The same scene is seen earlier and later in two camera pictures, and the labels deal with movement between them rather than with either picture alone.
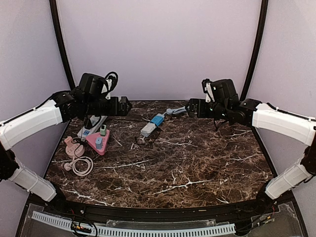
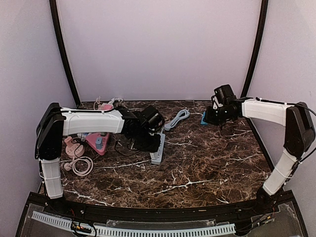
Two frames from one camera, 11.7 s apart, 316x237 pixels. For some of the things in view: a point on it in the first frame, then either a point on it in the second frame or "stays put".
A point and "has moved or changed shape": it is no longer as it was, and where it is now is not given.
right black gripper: (201, 112) to (209, 118)
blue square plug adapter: (157, 120) has moved or changed shape
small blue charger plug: (98, 141) stays put
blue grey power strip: (148, 129) has moved or changed shape
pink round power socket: (76, 150) stays put
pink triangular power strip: (91, 138) stays put
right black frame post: (257, 50) stays put
